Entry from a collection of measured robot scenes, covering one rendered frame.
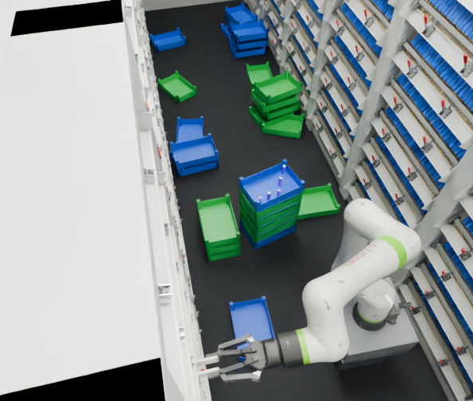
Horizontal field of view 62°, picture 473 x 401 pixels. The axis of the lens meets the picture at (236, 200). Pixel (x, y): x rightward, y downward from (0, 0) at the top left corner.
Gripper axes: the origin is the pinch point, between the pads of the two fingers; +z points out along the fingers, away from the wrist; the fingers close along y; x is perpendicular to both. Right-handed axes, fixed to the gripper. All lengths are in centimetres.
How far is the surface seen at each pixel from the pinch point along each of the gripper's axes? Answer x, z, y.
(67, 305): 76, 4, -19
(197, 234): -89, 7, 115
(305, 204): -94, -67, 126
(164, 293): 51, -1, -5
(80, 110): 78, 4, 11
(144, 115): 58, 0, 36
